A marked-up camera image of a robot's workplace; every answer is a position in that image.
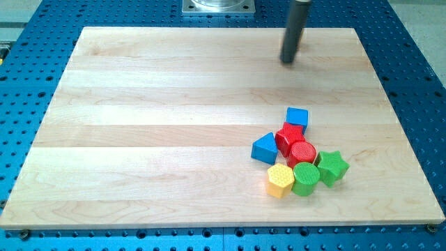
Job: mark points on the yellow hexagon block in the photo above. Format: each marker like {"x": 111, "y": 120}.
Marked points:
{"x": 280, "y": 180}

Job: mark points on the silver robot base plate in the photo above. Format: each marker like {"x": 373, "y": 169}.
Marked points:
{"x": 218, "y": 6}

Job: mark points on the blue cube block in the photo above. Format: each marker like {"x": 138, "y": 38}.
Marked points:
{"x": 297, "y": 116}

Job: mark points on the red star block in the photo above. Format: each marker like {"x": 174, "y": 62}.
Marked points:
{"x": 287, "y": 136}

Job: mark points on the wooden board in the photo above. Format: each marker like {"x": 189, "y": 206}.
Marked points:
{"x": 153, "y": 128}

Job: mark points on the red cylinder block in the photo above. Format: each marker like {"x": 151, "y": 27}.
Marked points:
{"x": 301, "y": 152}

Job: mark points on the blue perforated table plate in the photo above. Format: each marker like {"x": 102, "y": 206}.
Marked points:
{"x": 401, "y": 39}

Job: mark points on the blue triangle block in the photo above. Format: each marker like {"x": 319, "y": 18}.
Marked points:
{"x": 265, "y": 149}

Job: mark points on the green cylinder block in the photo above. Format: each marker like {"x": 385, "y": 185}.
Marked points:
{"x": 306, "y": 177}

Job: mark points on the dark cylindrical robot arm tool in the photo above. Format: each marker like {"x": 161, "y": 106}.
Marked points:
{"x": 296, "y": 21}

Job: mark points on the green star block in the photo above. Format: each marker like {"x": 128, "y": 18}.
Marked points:
{"x": 332, "y": 167}

